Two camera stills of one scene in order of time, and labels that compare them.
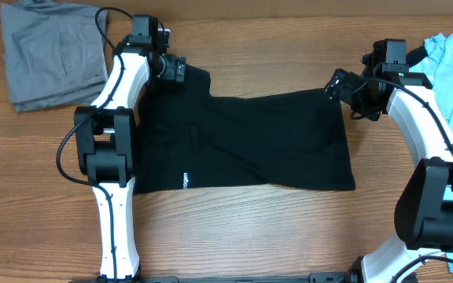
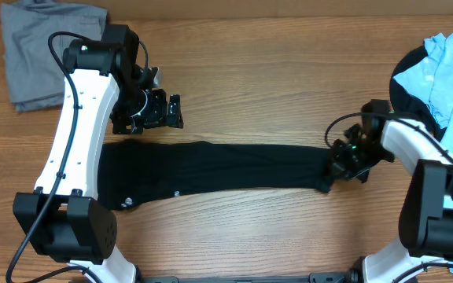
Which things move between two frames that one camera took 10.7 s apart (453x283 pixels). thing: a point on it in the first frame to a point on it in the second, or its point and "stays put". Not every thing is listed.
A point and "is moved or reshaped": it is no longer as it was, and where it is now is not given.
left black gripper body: [167, 67] to [136, 108]
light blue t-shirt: [451, 64] stays put
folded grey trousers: [54, 54] stays put
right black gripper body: [355, 95] to [355, 159]
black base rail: [314, 277] stays put
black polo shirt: [189, 137] is moved or reshaped
